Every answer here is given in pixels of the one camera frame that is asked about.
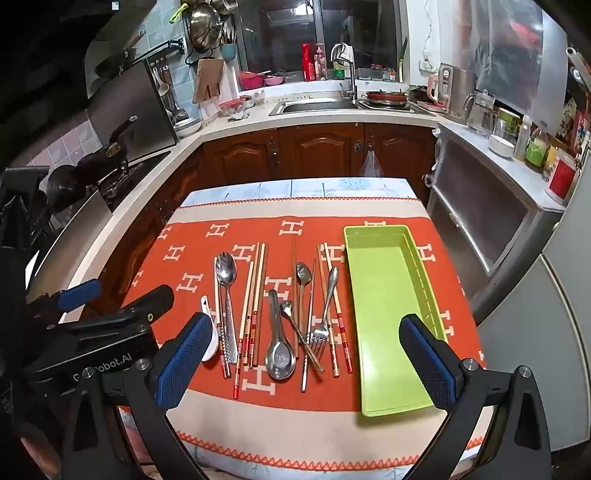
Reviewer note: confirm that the hanging ladle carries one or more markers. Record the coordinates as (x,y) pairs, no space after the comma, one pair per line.
(161,85)

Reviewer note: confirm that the glass container red lid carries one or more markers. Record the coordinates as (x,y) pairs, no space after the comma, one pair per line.
(232,107)

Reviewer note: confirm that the black pot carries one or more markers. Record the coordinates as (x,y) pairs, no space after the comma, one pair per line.
(67,189)

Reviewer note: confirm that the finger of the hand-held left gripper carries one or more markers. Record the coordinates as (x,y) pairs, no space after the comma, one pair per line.
(147,300)
(78,295)

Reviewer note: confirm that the wall power socket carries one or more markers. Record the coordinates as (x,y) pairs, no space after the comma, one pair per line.
(427,64)

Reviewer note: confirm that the steel sink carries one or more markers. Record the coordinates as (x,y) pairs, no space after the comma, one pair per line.
(314,107)

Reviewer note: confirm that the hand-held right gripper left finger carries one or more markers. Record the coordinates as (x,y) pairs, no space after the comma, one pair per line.
(184,355)

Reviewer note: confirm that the green hanging brush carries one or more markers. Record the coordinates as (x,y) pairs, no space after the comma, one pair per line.
(178,13)

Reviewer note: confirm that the gas stove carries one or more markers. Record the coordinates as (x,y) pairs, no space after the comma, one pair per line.
(134,177)

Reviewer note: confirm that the black wok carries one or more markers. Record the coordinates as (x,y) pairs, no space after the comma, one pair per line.
(106,157)

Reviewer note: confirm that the stainless steel board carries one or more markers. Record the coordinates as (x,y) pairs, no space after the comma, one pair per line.
(78,230)

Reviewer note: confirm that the red bottle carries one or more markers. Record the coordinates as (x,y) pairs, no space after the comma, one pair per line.
(308,62)

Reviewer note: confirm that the wooden cutting board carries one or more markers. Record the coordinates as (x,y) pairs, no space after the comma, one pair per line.
(207,78)

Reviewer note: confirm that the hanging steel pots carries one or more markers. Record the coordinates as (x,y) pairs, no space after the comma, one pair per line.
(205,27)

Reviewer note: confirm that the large steel spoon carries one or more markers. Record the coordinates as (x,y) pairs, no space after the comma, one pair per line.
(226,272)

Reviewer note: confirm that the clear plastic wall sheet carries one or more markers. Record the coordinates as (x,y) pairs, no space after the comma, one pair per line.
(517,55)

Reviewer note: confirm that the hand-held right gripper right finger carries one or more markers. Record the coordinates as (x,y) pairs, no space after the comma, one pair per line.
(425,360)

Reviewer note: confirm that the pink bottle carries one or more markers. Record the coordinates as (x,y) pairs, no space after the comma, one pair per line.
(319,62)

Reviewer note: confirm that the green plastic utensil tray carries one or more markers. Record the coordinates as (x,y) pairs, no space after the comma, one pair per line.
(388,323)

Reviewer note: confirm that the green label bottle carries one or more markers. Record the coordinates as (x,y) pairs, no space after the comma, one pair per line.
(537,150)

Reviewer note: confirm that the blue utensil cup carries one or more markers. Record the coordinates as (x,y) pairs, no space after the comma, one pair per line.
(229,52)

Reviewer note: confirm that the white ceramic spoon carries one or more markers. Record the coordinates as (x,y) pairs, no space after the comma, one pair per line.
(210,339)

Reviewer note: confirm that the dark wooden chopstick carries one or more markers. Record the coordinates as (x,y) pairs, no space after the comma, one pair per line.
(295,258)

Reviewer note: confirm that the small pink bowl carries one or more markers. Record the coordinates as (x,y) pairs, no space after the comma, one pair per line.
(273,81)

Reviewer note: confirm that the white dish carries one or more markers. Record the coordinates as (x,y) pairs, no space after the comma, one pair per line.
(188,128)

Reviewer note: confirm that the glass jar green lid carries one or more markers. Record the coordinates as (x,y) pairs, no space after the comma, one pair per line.
(508,124)

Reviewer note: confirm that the white bowl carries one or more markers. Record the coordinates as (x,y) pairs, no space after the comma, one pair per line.
(502,146)

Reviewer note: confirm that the black wall rack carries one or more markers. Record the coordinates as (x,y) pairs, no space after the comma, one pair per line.
(161,50)

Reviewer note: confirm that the hanging black frying pan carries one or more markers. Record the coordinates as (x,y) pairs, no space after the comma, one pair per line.
(113,62)

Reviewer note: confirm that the orange patterned table cloth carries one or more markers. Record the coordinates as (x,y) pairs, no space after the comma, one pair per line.
(286,415)

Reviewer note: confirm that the steel chopstick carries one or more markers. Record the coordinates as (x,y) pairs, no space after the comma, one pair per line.
(312,286)

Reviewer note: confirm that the white bottle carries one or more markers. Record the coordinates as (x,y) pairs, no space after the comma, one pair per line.
(521,138)

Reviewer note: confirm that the large pink bowl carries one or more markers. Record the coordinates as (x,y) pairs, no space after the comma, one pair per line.
(251,81)

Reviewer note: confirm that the metal framed cabinet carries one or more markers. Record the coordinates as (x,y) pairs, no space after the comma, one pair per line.
(485,198)

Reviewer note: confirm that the brown bamboo chopstick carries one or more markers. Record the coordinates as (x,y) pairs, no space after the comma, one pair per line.
(261,286)
(253,286)

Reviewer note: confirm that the red pan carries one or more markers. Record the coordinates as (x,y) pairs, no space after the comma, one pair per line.
(385,97)

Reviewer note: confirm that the glass pitcher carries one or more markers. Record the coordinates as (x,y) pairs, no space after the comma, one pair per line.
(480,115)

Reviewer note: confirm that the person's left hand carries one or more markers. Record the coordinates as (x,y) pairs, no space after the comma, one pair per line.
(41,452)

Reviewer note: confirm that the steel faucet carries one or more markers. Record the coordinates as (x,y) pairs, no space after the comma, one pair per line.
(352,74)

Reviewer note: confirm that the light blue patterned tablecloth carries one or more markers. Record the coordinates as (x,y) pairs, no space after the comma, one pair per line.
(277,187)

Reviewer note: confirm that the stainless steel backsplash panel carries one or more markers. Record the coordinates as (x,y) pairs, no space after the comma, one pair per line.
(138,110)

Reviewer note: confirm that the window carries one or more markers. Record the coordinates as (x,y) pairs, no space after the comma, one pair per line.
(286,37)

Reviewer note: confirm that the hanging plastic bag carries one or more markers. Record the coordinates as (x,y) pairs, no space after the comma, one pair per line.
(371,166)

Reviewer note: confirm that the red label jar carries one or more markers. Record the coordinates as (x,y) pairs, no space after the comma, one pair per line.
(561,177)

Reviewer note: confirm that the steel fork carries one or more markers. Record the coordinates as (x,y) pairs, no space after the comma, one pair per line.
(331,281)

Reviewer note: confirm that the steel electric kettle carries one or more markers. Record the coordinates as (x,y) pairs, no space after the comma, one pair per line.
(457,92)

